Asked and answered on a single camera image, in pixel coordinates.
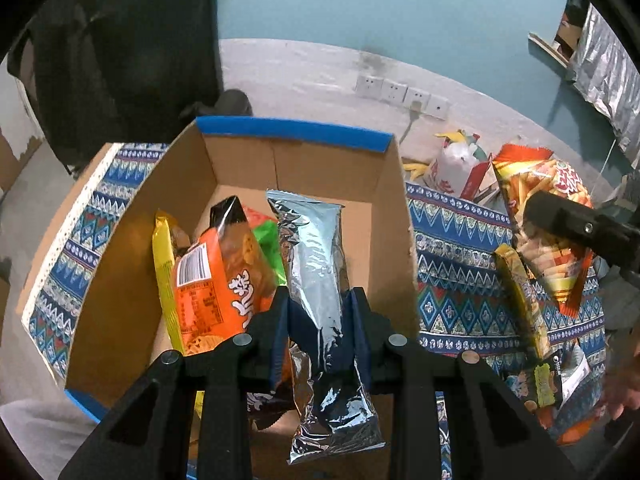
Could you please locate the fries picture snack bag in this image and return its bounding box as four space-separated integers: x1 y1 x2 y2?
492 143 592 318

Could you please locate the silver foil snack pack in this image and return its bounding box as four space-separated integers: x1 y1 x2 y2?
266 190 384 464

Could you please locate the orange black chip bag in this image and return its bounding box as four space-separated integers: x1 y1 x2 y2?
174 195 279 356

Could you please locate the gold snack pack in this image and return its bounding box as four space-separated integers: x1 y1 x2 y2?
495 244 551 360

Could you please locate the green snack bag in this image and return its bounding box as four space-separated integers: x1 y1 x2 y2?
250 218 286 286

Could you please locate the black yellow snack bag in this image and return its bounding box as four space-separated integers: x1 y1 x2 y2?
503 344 590 412

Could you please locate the orange red snack bag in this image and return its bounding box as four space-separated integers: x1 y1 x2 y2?
243 206 276 230

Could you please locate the long yellow snack pack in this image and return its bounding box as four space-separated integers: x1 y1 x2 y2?
152 210 191 353

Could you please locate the person's right hand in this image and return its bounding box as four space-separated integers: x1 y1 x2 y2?
602 359 640 420

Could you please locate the blue cardboard box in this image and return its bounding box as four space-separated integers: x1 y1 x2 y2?
62 116 440 479

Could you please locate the patterned blue tablecloth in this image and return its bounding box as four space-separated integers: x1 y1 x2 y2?
27 142 609 480

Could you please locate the red white shopping bag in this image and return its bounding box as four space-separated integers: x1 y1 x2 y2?
425 130 492 200

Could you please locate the silver foil curtain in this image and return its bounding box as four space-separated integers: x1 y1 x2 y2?
568 4 640 169

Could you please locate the wooden window ledge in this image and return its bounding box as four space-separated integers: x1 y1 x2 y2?
527 32 568 68

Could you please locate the black roller device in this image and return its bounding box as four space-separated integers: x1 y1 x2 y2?
196 89 253 117

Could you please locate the grey power cable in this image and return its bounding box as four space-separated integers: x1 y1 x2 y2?
398 100 424 146

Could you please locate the white wall outlet strip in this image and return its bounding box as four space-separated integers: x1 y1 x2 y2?
355 74 451 120

